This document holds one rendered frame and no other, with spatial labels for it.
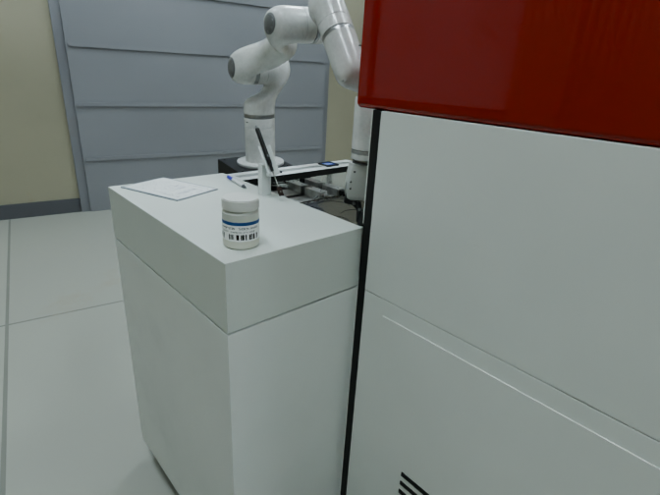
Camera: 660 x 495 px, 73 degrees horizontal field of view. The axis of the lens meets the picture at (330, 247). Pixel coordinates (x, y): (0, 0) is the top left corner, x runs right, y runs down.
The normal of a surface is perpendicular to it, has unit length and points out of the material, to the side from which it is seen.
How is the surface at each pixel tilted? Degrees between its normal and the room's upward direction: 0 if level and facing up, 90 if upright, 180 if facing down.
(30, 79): 90
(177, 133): 90
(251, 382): 90
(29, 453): 0
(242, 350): 90
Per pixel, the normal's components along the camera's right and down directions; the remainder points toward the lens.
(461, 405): -0.74, 0.22
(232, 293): 0.67, 0.31
